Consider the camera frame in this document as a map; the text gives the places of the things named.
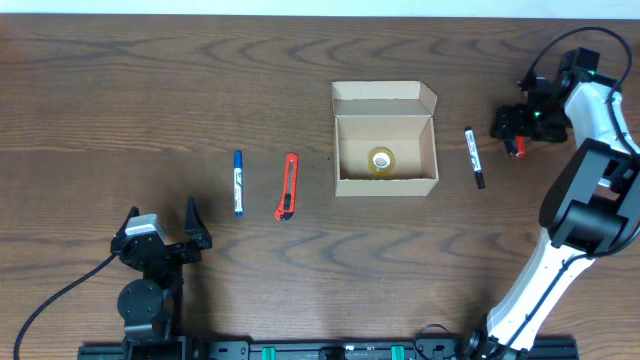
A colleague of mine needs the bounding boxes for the red black stapler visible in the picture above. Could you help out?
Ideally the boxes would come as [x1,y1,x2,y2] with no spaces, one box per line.
[504,136,526,158]

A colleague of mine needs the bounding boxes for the open cardboard box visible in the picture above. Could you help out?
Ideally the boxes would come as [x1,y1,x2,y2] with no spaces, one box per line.
[332,81,439,197]

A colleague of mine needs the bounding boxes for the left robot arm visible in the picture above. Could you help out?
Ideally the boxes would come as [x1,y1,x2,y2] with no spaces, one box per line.
[110,197,212,360]

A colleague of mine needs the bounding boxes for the black whiteboard marker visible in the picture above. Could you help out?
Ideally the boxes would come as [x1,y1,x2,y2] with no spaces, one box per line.
[464,127,486,189]

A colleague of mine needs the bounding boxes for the blue whiteboard marker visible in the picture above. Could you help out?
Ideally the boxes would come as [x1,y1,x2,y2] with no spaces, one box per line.
[233,150,244,217]

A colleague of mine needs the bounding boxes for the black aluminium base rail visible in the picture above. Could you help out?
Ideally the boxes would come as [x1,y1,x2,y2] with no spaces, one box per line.
[77,335,580,360]

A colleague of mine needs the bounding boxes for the red utility knife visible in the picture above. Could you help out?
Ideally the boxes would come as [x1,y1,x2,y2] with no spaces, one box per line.
[274,152,299,221]

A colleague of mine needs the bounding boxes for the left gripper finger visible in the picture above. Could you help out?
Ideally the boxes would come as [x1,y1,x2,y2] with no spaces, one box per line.
[184,196,212,250]
[118,206,139,233]

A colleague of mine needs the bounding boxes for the yellow tape roll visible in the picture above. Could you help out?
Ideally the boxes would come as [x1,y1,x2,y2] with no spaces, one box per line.
[368,147,396,177]

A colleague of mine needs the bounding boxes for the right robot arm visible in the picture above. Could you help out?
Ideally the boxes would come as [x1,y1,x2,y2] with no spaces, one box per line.
[465,48,639,359]

